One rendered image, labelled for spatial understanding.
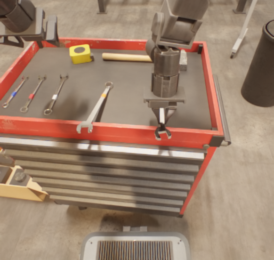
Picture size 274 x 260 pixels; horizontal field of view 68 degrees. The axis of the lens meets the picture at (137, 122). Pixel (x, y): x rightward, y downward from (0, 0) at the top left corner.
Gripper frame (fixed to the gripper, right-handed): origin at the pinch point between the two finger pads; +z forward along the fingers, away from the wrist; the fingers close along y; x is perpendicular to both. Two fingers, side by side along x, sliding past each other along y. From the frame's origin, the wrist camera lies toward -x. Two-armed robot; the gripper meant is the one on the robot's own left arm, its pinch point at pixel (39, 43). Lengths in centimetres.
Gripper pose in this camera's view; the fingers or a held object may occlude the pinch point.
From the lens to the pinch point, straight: 63.3
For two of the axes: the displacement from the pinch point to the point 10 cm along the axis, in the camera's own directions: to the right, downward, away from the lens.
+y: -10.0, 0.1, 0.3
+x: 0.1, 9.9, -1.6
